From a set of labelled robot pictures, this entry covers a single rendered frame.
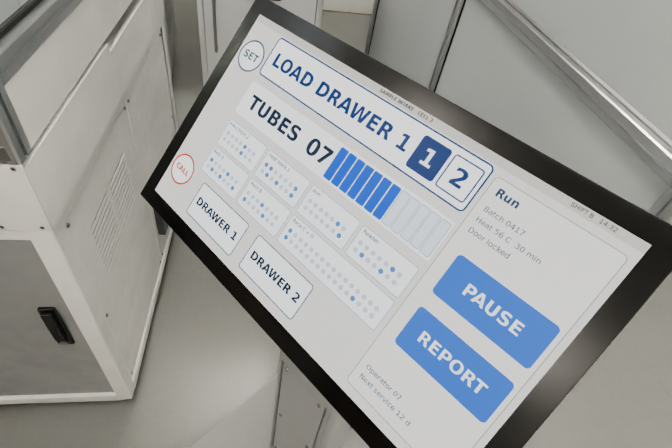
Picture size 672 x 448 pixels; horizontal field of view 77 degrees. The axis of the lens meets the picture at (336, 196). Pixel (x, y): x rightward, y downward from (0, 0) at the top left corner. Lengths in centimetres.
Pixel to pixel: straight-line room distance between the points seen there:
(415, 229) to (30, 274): 78
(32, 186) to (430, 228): 60
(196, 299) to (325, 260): 125
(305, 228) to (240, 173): 11
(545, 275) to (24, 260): 86
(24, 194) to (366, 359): 58
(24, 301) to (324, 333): 76
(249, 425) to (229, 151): 102
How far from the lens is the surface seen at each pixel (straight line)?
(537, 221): 40
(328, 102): 48
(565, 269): 40
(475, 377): 41
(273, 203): 49
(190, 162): 58
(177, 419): 149
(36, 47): 82
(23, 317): 115
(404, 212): 42
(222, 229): 53
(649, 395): 203
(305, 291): 46
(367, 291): 43
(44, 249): 91
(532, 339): 40
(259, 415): 144
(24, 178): 78
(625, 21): 104
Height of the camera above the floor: 140
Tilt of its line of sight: 43 degrees down
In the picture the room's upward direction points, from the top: 11 degrees clockwise
